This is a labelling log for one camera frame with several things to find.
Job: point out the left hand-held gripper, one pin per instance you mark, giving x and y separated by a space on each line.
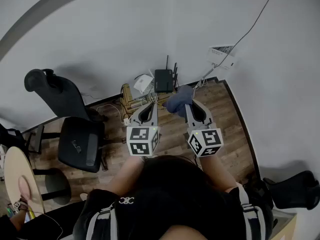
142 140

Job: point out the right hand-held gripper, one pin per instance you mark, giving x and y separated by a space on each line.
207 139

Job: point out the blue cloth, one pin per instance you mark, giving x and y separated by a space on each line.
178 99

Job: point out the black router with antennas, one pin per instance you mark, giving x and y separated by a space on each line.
163 81

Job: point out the person's right forearm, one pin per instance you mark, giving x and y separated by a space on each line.
220 174

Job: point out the person's left forearm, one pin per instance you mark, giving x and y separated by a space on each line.
125 176

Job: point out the white router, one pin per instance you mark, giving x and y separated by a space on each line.
143 82

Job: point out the brown cardboard box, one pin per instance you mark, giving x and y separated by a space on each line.
126 94

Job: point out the black office chair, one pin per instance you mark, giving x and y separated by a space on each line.
75 139

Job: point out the person's black shirt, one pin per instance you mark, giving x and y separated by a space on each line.
105 209

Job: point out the round wooden table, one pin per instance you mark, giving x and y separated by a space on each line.
15 169

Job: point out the white wall box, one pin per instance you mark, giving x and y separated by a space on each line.
220 59

